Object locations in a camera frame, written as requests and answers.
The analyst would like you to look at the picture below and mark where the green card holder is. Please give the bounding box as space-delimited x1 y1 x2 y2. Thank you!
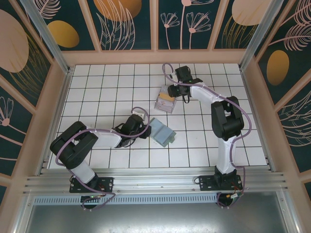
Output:
147 117 176 148

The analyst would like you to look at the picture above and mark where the clear bag with orange item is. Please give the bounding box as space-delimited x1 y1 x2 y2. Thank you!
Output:
154 84 177 114

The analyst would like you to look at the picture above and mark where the orange card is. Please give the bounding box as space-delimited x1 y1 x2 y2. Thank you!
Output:
158 93 175 102

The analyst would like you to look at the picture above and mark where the white card with pink print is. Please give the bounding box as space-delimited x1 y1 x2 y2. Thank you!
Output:
155 100 174 112

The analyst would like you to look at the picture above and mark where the grey metal sheet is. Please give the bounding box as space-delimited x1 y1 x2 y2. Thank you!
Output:
23 205 296 233

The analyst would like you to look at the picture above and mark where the black electronics board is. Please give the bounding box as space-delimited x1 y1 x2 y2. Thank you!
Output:
81 195 104 211
217 191 244 209

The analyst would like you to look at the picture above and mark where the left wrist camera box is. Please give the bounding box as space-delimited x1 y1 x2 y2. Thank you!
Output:
130 109 147 121

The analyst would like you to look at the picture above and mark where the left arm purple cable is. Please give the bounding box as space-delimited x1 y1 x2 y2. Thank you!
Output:
55 106 153 211

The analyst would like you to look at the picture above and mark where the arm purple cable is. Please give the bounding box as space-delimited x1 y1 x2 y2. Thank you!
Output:
162 63 253 210
55 106 153 211

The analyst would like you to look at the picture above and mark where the aluminium mounting rail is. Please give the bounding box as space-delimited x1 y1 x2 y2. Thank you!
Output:
22 167 290 198

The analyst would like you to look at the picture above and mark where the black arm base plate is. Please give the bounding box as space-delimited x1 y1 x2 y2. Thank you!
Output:
69 176 115 194
198 174 243 193

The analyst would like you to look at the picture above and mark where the slotted grey cable duct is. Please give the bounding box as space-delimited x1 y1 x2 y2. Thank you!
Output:
32 195 219 206

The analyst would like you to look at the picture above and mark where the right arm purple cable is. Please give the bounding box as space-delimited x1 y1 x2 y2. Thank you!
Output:
162 63 253 210

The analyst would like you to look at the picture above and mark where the aluminium frame post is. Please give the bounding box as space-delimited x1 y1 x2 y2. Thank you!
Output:
239 0 285 72
19 0 73 75

